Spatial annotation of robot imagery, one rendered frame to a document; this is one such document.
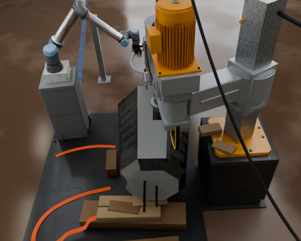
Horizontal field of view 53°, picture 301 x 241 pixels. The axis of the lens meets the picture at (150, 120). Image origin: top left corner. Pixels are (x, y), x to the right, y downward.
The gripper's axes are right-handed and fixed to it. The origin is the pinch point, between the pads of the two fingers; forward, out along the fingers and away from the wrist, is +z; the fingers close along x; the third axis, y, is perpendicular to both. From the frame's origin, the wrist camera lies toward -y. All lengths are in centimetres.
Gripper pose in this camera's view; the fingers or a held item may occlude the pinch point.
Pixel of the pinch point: (139, 56)
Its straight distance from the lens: 370.6
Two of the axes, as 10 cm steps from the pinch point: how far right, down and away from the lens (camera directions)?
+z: 0.6, 6.6, 7.5
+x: 6.4, 5.5, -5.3
